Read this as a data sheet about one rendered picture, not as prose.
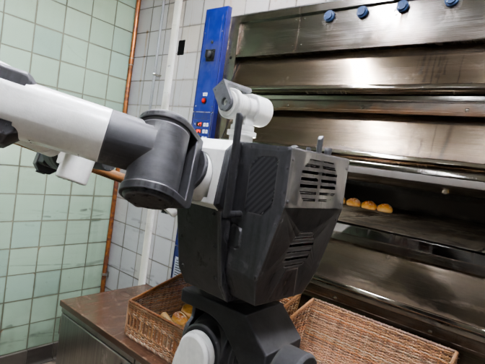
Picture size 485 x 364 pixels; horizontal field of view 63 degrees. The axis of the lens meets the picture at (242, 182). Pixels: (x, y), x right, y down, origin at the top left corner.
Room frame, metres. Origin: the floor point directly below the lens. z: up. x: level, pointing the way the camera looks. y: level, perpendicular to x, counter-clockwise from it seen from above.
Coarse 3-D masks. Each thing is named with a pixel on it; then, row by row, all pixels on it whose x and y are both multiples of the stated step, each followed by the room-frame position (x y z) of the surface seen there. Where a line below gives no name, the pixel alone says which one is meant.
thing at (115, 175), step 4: (16, 144) 0.96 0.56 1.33; (28, 148) 0.98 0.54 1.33; (92, 168) 1.11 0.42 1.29; (92, 172) 1.12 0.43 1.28; (96, 172) 1.13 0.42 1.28; (100, 172) 1.13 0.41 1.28; (104, 172) 1.14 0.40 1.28; (108, 172) 1.15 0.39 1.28; (112, 172) 1.16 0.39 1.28; (116, 172) 1.18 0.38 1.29; (120, 172) 1.20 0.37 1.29; (104, 176) 1.15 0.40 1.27; (108, 176) 1.16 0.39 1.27; (112, 176) 1.17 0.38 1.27; (116, 176) 1.17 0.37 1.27; (120, 176) 1.18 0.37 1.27; (116, 180) 1.18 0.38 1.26; (120, 180) 1.19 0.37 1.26
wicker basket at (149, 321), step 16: (160, 288) 1.75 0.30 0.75; (176, 288) 1.83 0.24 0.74; (128, 304) 1.61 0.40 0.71; (144, 304) 1.68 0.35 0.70; (160, 304) 1.76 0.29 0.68; (176, 304) 1.83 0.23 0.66; (288, 304) 1.58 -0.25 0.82; (128, 320) 1.62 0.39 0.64; (144, 320) 1.55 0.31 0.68; (160, 320) 1.49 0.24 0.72; (128, 336) 1.60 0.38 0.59; (144, 336) 1.54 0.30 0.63; (160, 336) 1.64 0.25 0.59; (176, 336) 1.44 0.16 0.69; (160, 352) 1.48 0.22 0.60
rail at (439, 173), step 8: (352, 160) 1.45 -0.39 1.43; (376, 168) 1.39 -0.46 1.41; (384, 168) 1.37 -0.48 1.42; (392, 168) 1.35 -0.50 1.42; (400, 168) 1.34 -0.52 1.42; (408, 168) 1.32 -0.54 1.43; (416, 168) 1.30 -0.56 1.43; (440, 176) 1.26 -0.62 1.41; (448, 176) 1.24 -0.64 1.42; (456, 176) 1.23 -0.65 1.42; (464, 176) 1.21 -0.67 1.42; (472, 176) 1.20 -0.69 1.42; (480, 176) 1.19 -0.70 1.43
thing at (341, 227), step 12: (336, 228) 1.61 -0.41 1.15; (348, 228) 1.58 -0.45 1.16; (360, 228) 1.55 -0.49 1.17; (372, 228) 1.56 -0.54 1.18; (384, 240) 1.49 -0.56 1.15; (396, 240) 1.46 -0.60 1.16; (408, 240) 1.43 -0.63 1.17; (420, 240) 1.41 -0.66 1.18; (432, 252) 1.38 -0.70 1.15; (444, 252) 1.36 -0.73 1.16; (456, 252) 1.33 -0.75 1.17; (468, 252) 1.31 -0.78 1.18; (480, 252) 1.33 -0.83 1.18; (480, 264) 1.29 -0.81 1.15
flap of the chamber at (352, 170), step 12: (360, 168) 1.42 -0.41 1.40; (372, 168) 1.39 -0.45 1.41; (360, 180) 1.58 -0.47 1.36; (372, 180) 1.50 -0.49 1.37; (384, 180) 1.43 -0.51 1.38; (396, 180) 1.37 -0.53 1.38; (408, 180) 1.31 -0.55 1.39; (420, 180) 1.29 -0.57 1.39; (432, 180) 1.27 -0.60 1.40; (444, 180) 1.25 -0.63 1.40; (456, 180) 1.22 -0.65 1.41; (456, 192) 1.32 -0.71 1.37; (468, 192) 1.27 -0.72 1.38; (480, 192) 1.22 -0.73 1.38
